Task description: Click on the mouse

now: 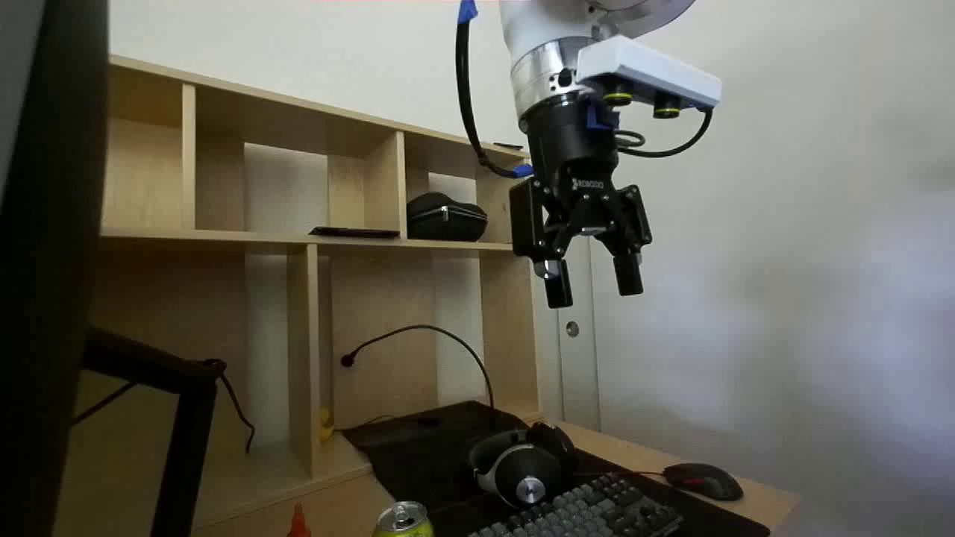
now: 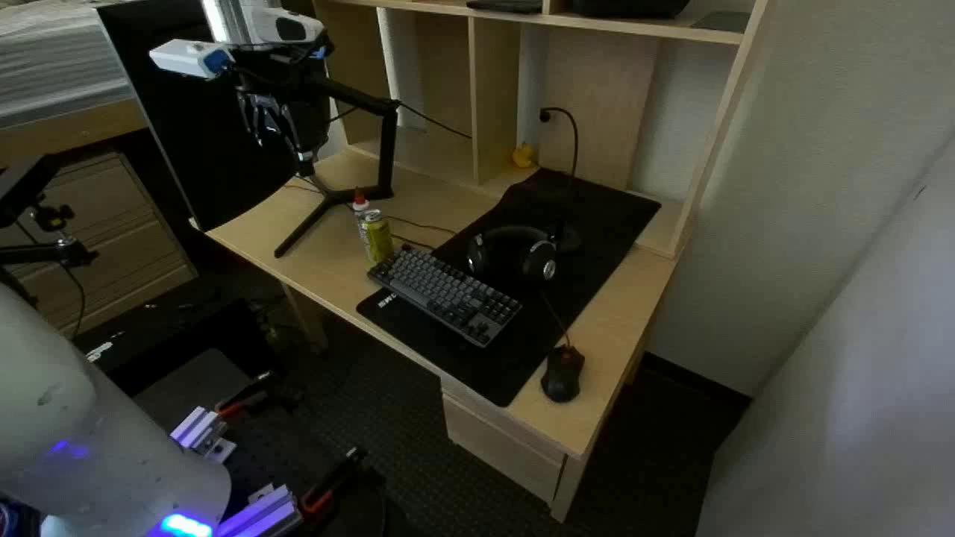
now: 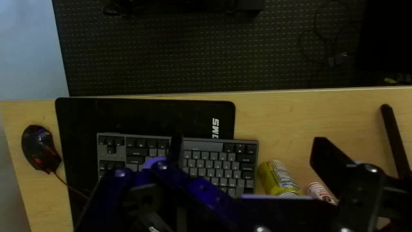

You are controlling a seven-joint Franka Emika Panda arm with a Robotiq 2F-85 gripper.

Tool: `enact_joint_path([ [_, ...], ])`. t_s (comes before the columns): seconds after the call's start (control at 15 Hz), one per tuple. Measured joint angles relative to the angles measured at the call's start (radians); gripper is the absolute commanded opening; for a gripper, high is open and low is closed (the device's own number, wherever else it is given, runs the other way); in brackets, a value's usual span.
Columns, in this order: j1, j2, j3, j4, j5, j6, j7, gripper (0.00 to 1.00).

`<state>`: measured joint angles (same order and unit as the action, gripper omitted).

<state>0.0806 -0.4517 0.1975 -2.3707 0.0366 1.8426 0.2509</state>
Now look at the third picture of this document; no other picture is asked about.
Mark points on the grey mechanical keyboard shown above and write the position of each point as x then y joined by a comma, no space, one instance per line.
230,164

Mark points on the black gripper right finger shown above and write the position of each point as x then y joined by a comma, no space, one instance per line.
369,201

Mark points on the black desk mat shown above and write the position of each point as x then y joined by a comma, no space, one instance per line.
82,118

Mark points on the black computer mouse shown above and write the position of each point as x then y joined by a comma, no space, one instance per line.
39,148

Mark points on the white red small bottle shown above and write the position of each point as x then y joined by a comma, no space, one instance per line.
319,191

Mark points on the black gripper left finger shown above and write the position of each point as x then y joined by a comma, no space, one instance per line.
159,198

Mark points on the yellow-green drink can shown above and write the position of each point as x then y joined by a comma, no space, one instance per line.
276,179

